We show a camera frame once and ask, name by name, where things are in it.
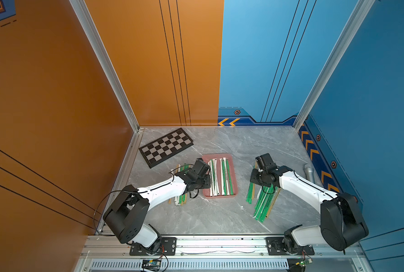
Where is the white PLA printed straw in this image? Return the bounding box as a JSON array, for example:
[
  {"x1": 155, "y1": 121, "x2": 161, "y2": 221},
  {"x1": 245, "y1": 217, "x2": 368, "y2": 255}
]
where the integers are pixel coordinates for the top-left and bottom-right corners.
[{"x1": 208, "y1": 160, "x2": 214, "y2": 197}]

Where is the plain white straw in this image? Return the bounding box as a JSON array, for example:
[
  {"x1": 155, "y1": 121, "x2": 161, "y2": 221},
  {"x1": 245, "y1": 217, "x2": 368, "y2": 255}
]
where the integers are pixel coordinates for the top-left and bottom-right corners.
[{"x1": 220, "y1": 158, "x2": 226, "y2": 196}]

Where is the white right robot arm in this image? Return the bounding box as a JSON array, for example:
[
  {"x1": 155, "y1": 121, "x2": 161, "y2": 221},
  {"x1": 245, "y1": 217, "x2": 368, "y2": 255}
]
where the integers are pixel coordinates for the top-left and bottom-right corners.
[{"x1": 250, "y1": 153, "x2": 369, "y2": 255}]

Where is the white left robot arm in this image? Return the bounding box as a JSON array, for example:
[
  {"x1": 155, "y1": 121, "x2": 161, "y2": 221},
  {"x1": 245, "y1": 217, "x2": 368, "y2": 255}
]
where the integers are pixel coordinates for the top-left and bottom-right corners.
[{"x1": 103, "y1": 158, "x2": 210, "y2": 253}]

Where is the pink translucent storage box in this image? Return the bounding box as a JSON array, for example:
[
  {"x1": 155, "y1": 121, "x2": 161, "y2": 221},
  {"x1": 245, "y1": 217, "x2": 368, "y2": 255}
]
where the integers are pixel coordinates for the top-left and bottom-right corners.
[{"x1": 202, "y1": 154, "x2": 238, "y2": 198}]

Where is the green wrapped straw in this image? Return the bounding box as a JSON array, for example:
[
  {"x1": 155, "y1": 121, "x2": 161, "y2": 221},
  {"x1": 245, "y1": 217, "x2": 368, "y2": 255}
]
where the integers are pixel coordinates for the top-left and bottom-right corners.
[
  {"x1": 246, "y1": 182, "x2": 256, "y2": 204},
  {"x1": 253, "y1": 185, "x2": 280, "y2": 223}
]

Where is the silver grey microphone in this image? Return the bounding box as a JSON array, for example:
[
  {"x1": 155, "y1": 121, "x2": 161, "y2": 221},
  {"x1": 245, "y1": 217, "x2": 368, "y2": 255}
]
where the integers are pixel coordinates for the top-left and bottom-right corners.
[{"x1": 304, "y1": 164, "x2": 315, "y2": 184}]

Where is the black white chessboard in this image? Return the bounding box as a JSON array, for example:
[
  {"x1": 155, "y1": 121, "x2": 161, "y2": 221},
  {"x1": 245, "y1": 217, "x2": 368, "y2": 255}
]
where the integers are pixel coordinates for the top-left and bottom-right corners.
[{"x1": 139, "y1": 128, "x2": 193, "y2": 168}]

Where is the green circuit board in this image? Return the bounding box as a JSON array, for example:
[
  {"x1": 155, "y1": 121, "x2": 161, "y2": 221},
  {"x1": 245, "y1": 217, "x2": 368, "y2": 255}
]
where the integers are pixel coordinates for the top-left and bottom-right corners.
[
  {"x1": 295, "y1": 257, "x2": 313, "y2": 271},
  {"x1": 141, "y1": 259, "x2": 162, "y2": 272}
]

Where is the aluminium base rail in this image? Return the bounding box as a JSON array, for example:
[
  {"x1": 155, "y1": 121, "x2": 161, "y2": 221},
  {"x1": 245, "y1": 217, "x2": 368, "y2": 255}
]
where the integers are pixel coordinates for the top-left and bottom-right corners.
[{"x1": 75, "y1": 234, "x2": 373, "y2": 272}]

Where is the left aluminium corner post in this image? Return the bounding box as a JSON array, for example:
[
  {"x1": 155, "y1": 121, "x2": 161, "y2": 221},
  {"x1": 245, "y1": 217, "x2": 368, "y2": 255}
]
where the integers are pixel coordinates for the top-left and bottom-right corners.
[{"x1": 69, "y1": 0, "x2": 141, "y2": 133}]

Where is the aluminium corner post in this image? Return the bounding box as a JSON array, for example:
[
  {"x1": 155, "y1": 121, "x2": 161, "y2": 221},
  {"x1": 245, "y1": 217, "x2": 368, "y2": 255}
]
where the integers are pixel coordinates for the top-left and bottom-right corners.
[
  {"x1": 69, "y1": 0, "x2": 141, "y2": 133},
  {"x1": 293, "y1": 0, "x2": 375, "y2": 131}
]

